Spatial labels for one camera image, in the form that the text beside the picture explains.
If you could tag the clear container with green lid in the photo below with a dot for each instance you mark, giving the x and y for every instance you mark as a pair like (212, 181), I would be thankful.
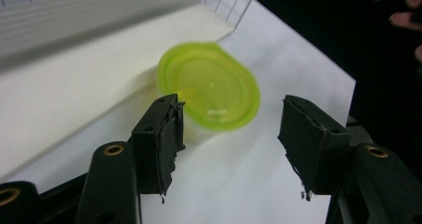
(212, 84)

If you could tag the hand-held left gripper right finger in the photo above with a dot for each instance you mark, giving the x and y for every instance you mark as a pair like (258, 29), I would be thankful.
(312, 141)

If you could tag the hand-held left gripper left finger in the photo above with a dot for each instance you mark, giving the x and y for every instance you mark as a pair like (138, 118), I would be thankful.
(159, 144)

